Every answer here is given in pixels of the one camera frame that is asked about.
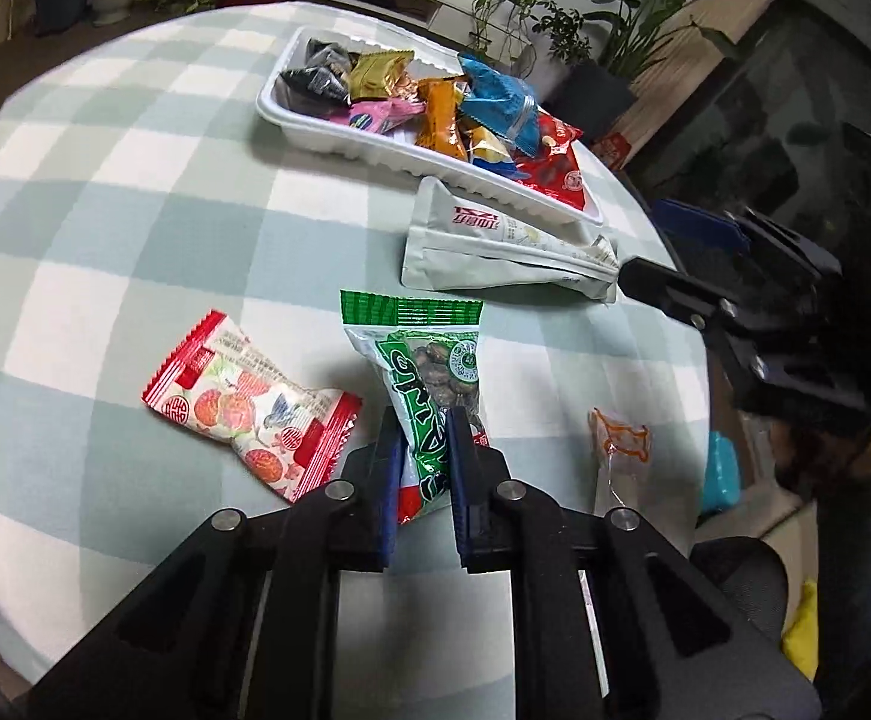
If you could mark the red carton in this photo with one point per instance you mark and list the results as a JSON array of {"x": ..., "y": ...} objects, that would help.
[{"x": 615, "y": 151}]

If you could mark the black snack packet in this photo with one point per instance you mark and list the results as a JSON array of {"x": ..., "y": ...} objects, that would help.
[
  {"x": 327, "y": 58},
  {"x": 308, "y": 84}
]

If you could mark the small leafy houseplant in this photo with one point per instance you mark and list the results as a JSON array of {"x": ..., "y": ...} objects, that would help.
[{"x": 525, "y": 15}]

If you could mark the gold snack packet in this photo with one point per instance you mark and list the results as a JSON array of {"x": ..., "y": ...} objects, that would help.
[{"x": 375, "y": 73}]

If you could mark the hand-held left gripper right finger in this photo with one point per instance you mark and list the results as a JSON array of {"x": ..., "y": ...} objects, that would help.
[{"x": 459, "y": 487}]

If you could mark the pink snack packet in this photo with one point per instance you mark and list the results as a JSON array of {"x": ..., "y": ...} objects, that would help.
[{"x": 375, "y": 116}]

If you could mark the red white patterned snack packet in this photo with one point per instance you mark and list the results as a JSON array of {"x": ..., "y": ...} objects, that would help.
[{"x": 255, "y": 405}]

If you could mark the black office chair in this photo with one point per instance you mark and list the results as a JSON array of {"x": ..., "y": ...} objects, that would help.
[{"x": 743, "y": 577}]

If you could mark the green snack packet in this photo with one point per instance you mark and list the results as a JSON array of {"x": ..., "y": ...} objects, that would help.
[{"x": 413, "y": 375}]

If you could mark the yellow object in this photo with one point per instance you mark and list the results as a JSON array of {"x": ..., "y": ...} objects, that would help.
[{"x": 803, "y": 630}]

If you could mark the white snack pouch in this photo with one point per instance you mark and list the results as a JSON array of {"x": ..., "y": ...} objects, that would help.
[{"x": 465, "y": 240}]

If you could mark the clear orange-print snack packet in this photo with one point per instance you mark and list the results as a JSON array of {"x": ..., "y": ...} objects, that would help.
[{"x": 619, "y": 439}]

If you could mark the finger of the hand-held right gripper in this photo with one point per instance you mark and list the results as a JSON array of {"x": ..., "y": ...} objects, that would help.
[
  {"x": 698, "y": 223},
  {"x": 668, "y": 289}
]

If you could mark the white plastic tray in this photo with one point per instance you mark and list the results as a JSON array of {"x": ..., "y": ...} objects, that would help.
[{"x": 345, "y": 142}]

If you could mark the teal object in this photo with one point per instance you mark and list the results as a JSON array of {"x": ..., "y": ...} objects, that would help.
[{"x": 720, "y": 472}]

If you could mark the person's right hand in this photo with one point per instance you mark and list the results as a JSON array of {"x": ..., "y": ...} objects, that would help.
[{"x": 810, "y": 457}]

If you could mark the large broad-leaf houseplant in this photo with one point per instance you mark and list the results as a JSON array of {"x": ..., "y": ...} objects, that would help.
[{"x": 642, "y": 15}]

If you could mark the dark grey plant pot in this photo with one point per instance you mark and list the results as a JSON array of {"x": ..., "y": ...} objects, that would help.
[{"x": 593, "y": 99}]

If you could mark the orange snack packet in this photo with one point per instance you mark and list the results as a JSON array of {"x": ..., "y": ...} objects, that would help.
[{"x": 439, "y": 120}]

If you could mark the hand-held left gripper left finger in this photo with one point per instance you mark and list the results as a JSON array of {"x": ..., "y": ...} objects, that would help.
[{"x": 389, "y": 487}]

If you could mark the checked tablecloth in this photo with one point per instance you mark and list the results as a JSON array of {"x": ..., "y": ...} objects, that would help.
[{"x": 143, "y": 202}]

